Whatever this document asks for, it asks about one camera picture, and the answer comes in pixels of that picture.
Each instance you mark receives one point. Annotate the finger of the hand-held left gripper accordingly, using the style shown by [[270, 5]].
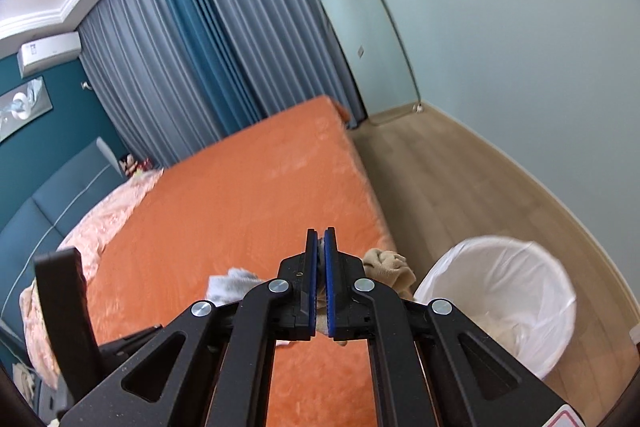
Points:
[[65, 307]]

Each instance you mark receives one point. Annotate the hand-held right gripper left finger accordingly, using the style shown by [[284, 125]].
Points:
[[312, 287]]

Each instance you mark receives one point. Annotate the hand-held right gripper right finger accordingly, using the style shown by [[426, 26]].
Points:
[[330, 287]]

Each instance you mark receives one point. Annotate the beige sock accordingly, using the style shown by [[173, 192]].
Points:
[[390, 269]]

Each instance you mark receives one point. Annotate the waste bin with white liner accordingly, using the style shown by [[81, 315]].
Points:
[[500, 272]]

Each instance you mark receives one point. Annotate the light blue sock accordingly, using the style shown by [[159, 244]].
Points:
[[230, 284]]

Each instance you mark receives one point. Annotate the pink quilt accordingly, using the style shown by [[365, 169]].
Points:
[[100, 227]]

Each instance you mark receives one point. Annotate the grey nightstand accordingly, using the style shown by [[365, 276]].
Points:
[[37, 399]]

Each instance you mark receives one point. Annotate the blue padded headboard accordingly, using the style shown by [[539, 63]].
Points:
[[50, 202]]

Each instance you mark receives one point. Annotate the orange plush blanket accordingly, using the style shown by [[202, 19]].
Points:
[[240, 187]]

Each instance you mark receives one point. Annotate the plush toys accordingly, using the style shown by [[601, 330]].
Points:
[[132, 166]]

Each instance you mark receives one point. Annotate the standing floor mirror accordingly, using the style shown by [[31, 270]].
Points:
[[370, 47]]

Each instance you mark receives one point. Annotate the grey curtain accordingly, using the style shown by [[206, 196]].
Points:
[[280, 7], [145, 72]]

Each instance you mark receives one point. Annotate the white air conditioner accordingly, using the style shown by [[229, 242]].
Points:
[[50, 52]]

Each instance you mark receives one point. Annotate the blue curtain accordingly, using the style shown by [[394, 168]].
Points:
[[210, 47]]

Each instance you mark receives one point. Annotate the silver framed wall picture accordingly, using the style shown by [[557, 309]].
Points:
[[22, 107]]

